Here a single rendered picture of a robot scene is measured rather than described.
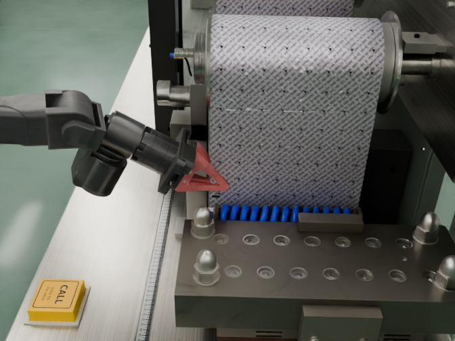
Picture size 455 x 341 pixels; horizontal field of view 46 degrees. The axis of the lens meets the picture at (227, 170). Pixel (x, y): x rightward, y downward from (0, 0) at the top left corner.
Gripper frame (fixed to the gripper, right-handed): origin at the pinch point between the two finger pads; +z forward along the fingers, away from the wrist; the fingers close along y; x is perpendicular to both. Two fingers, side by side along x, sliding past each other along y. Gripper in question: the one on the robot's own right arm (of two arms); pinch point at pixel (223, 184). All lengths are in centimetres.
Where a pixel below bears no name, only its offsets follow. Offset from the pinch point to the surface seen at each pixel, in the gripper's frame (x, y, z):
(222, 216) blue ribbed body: -3.0, 3.7, 1.8
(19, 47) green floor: -180, -356, -97
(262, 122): 12.3, 0.2, -0.6
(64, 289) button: -24.5, 9.1, -14.1
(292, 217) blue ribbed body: 2.2, 3.5, 11.1
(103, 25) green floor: -153, -419, -48
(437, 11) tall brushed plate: 36.5, -10.2, 14.9
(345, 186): 9.6, 0.3, 16.4
